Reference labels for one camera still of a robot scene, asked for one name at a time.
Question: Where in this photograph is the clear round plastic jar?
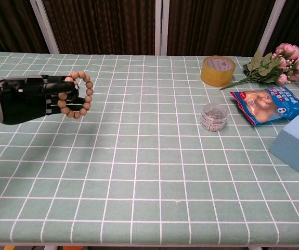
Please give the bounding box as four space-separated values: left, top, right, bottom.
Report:
200 103 228 131

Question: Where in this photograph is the brown ribbed partition panel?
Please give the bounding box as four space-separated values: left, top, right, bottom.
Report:
29 0 163 56
0 0 60 54
161 0 287 57
258 0 299 59

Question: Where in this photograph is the wooden bead bracelet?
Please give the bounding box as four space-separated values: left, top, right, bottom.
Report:
57 70 94 118

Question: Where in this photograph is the yellow packing tape roll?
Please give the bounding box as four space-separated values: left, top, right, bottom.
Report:
200 55 236 87

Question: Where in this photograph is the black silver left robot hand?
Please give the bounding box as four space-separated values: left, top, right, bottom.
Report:
0 74 86 126

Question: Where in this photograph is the blue snack bag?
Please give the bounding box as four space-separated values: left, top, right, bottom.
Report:
229 87 299 126

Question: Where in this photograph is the green white checked tablecloth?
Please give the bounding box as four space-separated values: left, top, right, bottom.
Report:
0 50 299 247

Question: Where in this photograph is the blue foam block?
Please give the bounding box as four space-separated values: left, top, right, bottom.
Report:
268 115 299 172

